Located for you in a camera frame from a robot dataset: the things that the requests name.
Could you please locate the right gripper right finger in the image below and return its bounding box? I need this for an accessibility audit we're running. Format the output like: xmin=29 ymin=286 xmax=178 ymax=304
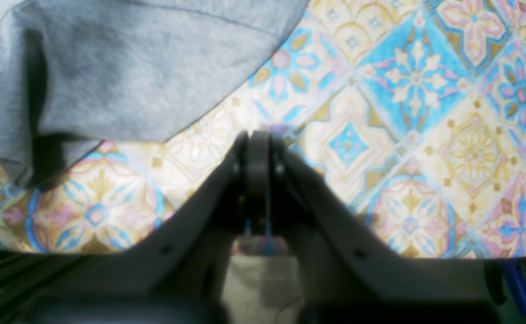
xmin=259 ymin=132 xmax=407 ymax=293

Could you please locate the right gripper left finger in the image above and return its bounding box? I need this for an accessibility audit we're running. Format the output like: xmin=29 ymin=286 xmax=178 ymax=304
xmin=123 ymin=131 xmax=260 ymax=288

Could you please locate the grey T-shirt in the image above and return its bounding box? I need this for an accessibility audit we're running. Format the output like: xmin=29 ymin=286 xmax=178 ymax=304
xmin=0 ymin=0 xmax=308 ymax=186

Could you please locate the patterned tile tablecloth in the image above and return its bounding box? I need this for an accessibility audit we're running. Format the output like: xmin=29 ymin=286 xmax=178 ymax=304
xmin=0 ymin=0 xmax=526 ymax=259

